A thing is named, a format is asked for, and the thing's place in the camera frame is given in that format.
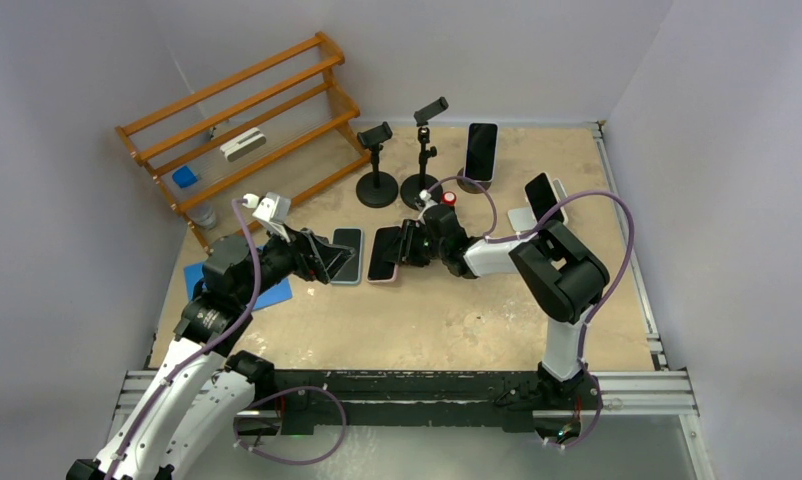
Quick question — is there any light blue case phone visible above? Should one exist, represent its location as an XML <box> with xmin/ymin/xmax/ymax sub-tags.
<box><xmin>331</xmin><ymin>227</ymin><xmax>364</xmax><ymax>286</ymax></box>

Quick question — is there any blue cube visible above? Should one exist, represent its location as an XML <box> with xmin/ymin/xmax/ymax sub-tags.
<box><xmin>171</xmin><ymin>165</ymin><xmax>199</xmax><ymax>189</ymax></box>

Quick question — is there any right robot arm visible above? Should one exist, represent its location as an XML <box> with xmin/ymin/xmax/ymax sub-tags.
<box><xmin>382</xmin><ymin>205</ymin><xmax>610</xmax><ymax>407</ymax></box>

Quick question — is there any blue mat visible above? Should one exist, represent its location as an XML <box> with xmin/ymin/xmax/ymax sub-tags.
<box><xmin>182</xmin><ymin>245</ymin><xmax>292</xmax><ymax>316</ymax></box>

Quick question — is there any clear plastic cup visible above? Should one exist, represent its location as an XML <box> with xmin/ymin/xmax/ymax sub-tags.
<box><xmin>187</xmin><ymin>202</ymin><xmax>218</xmax><ymax>230</ymax></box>

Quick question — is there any black base frame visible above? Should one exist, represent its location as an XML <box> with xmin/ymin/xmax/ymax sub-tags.
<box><xmin>249</xmin><ymin>368</ymin><xmax>601</xmax><ymax>438</ymax></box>

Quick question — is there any orange wooden rack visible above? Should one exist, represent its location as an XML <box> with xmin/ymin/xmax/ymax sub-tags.
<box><xmin>115</xmin><ymin>32</ymin><xmax>369</xmax><ymax>250</ymax></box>

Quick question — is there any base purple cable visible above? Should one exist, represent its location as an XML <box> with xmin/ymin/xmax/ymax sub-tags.
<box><xmin>232</xmin><ymin>386</ymin><xmax>347</xmax><ymax>467</ymax></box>

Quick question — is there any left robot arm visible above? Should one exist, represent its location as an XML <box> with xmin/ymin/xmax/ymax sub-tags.
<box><xmin>66</xmin><ymin>227</ymin><xmax>355</xmax><ymax>479</ymax></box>

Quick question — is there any pink case phone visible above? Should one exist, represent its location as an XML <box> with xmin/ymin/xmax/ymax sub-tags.
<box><xmin>367</xmin><ymin>226</ymin><xmax>401</xmax><ymax>283</ymax></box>

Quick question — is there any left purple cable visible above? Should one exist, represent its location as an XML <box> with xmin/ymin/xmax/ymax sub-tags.
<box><xmin>106</xmin><ymin>197</ymin><xmax>263</xmax><ymax>480</ymax></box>

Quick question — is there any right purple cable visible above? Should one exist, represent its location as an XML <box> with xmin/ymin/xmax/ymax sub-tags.
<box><xmin>430</xmin><ymin>175</ymin><xmax>635</xmax><ymax>452</ymax></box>

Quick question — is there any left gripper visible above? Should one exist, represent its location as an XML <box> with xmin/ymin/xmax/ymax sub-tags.
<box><xmin>236</xmin><ymin>219</ymin><xmax>353</xmax><ymax>304</ymax></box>

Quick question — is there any red black stamp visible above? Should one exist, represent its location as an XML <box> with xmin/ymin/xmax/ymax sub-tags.
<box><xmin>440</xmin><ymin>191</ymin><xmax>457</xmax><ymax>207</ymax></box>

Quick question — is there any silver phone stand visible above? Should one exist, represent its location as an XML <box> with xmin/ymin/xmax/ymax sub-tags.
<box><xmin>508</xmin><ymin>178</ymin><xmax>567</xmax><ymax>232</ymax></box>

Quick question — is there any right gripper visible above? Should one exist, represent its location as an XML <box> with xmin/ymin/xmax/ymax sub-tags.
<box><xmin>383</xmin><ymin>219</ymin><xmax>447</xmax><ymax>268</ymax></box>

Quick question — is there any black phone stand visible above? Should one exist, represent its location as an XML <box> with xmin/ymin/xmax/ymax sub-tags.
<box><xmin>356</xmin><ymin>121</ymin><xmax>399</xmax><ymax>209</ymax></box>
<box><xmin>400</xmin><ymin>96</ymin><xmax>449</xmax><ymax>209</ymax></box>

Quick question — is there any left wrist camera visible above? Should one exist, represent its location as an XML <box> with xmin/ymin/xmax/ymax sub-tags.
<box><xmin>242</xmin><ymin>192</ymin><xmax>291</xmax><ymax>243</ymax></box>

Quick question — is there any black phone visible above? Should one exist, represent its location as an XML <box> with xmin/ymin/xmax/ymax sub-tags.
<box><xmin>524</xmin><ymin>172</ymin><xmax>560</xmax><ymax>226</ymax></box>
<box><xmin>464</xmin><ymin>123</ymin><xmax>499</xmax><ymax>182</ymax></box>

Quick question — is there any white eraser block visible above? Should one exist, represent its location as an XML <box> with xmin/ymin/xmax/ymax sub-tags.
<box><xmin>219</xmin><ymin>127</ymin><xmax>267</xmax><ymax>163</ymax></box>

